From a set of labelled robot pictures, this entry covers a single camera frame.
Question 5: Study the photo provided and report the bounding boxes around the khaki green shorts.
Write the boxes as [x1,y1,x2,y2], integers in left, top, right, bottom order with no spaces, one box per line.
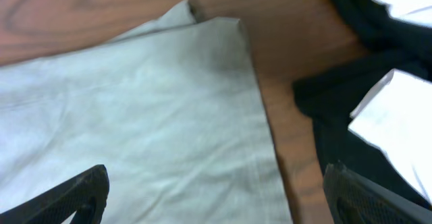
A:
[1,1,292,224]

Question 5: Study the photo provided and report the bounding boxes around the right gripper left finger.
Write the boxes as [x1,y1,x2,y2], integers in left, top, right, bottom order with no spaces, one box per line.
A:
[1,165,109,224]

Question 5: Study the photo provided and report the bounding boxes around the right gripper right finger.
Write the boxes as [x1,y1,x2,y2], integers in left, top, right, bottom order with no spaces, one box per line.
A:
[323,163,431,224]

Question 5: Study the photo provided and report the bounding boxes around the black garment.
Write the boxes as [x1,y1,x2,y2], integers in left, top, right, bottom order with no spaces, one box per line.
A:
[293,0,431,208]

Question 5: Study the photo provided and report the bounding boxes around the white printed t-shirt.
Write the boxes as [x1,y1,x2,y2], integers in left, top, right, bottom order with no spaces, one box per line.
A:
[348,0,431,202]

